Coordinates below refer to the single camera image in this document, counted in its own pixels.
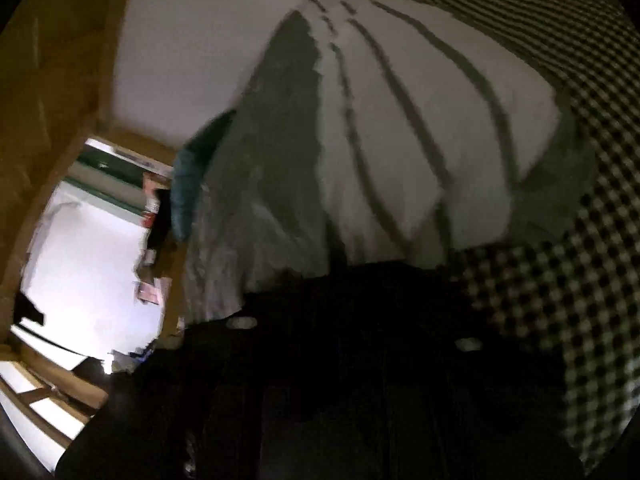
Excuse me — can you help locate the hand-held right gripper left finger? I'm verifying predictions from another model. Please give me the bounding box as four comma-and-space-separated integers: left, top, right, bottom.
165, 280, 321, 480

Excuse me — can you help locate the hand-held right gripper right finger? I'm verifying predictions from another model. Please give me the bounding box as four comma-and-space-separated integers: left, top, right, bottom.
350, 280, 541, 480

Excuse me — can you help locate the black zip jacket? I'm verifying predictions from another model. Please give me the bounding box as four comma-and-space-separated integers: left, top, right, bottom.
55, 260, 586, 480

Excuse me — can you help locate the black white checkered bed sheet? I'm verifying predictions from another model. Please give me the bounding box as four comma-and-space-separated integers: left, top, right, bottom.
400, 0, 640, 476

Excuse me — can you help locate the red box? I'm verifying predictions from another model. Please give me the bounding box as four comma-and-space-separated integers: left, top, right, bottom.
142, 172, 162, 228

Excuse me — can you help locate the teal pillow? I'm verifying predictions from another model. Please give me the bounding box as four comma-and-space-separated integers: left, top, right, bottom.
170, 110, 236, 241

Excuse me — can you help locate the grey striped pillow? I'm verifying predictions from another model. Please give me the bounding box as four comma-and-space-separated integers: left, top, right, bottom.
180, 0, 598, 321

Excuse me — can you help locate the wooden bunk bed frame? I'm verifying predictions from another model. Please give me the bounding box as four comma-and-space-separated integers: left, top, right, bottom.
0, 0, 186, 456

